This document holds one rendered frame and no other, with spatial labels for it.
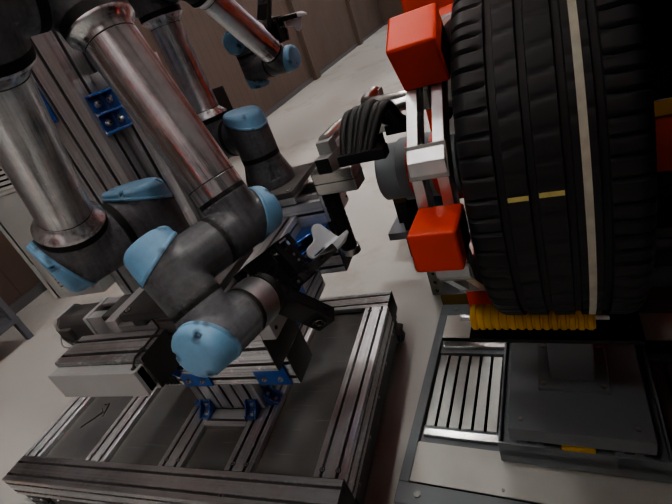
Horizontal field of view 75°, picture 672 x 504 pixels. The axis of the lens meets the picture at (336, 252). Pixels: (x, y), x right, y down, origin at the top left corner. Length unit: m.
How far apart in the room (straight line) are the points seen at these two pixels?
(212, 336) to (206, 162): 0.23
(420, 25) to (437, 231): 0.30
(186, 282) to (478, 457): 1.00
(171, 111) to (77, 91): 0.50
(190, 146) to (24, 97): 0.21
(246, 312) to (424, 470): 0.88
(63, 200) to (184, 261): 0.28
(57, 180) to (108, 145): 0.36
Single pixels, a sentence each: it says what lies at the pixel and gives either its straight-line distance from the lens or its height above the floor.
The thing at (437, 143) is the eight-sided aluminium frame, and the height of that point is 0.98.
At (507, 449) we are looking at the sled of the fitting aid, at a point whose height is 0.14.
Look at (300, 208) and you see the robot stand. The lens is 1.30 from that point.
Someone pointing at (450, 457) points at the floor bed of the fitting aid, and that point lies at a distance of 1.36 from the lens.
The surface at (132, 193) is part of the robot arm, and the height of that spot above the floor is 1.04.
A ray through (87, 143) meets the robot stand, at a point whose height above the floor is 1.13.
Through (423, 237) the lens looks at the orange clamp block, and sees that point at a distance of 0.66.
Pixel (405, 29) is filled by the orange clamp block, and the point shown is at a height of 1.14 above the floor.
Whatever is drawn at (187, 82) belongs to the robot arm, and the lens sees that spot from 1.38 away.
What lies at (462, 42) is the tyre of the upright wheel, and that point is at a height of 1.10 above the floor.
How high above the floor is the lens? 1.20
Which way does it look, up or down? 28 degrees down
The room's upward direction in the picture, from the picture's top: 21 degrees counter-clockwise
